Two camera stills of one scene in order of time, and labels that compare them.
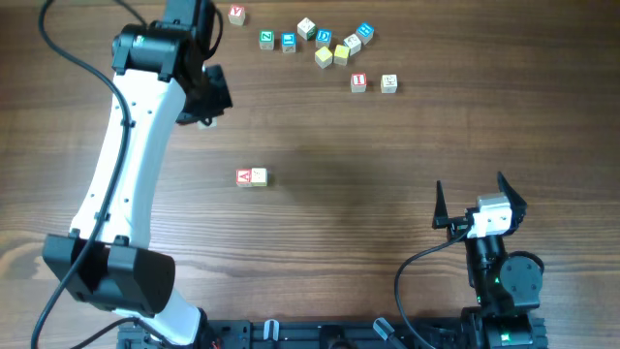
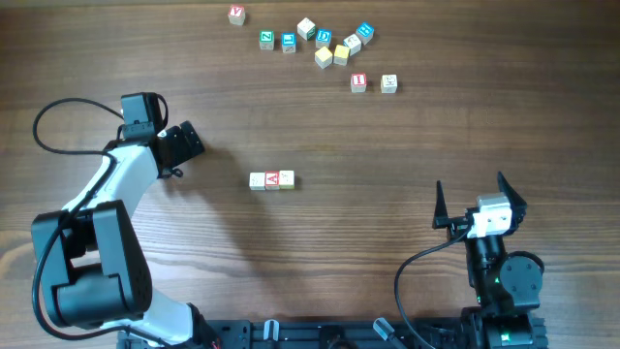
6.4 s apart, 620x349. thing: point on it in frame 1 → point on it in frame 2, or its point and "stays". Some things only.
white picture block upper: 354,43 stays
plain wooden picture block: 259,176 → 287,180
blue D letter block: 323,38 stays
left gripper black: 223,99 → 188,145
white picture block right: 388,83 stays
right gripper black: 457,228 stays
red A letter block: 243,177 → 272,180
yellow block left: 324,57 stays
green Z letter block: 266,40 stays
